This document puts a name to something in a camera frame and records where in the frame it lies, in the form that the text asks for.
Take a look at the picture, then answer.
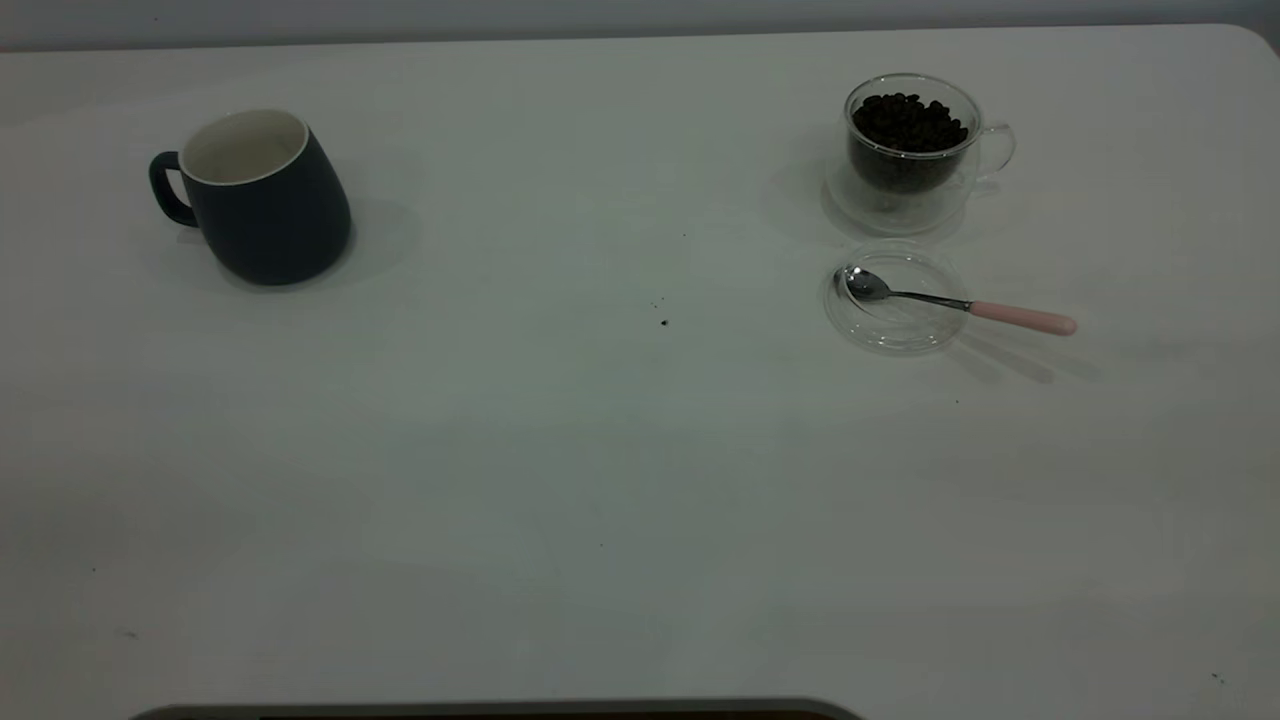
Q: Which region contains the pink handled metal spoon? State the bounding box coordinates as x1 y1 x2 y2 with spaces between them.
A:
835 264 1079 337

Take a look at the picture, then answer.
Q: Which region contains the dark grey ceramic mug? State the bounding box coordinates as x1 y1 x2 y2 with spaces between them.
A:
149 108 353 287

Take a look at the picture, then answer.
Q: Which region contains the heap of coffee beans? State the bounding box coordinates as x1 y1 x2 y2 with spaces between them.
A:
850 92 971 196

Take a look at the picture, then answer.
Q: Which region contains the clear glass saucer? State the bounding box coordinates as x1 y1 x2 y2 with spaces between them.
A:
822 175 967 239

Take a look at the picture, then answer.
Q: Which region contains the clear glass handled cup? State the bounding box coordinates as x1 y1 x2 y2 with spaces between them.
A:
843 72 1017 219

